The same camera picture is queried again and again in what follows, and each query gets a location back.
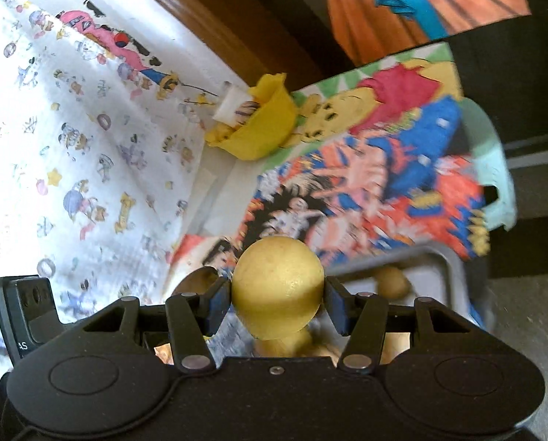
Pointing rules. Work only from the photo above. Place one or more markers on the mint green plastic stool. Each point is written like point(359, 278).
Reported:
point(489, 162)

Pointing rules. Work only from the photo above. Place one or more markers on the yellow plastic bowl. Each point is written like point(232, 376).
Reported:
point(266, 129)

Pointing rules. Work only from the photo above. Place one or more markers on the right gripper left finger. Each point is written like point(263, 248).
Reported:
point(191, 319)

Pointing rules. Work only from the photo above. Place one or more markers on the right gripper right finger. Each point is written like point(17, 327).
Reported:
point(361, 318)

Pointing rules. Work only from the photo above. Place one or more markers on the white cartoon print tablecloth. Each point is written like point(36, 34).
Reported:
point(103, 109)

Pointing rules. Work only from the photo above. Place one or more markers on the brown-green mango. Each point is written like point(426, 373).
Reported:
point(197, 282)

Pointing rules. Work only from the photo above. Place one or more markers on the yellow-green mango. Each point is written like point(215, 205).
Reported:
point(303, 343)

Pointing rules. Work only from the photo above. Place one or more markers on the orange cartoon wall poster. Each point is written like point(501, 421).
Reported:
point(368, 30)

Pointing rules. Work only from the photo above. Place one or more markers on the stainless steel tray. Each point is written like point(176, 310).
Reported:
point(434, 270)

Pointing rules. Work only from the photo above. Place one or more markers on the large yellow round fruit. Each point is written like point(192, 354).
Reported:
point(277, 287)

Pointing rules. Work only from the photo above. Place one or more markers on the pale pepino melon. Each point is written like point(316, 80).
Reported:
point(391, 283)

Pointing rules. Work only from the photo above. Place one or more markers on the colourful cartoon table mat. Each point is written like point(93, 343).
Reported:
point(378, 160)

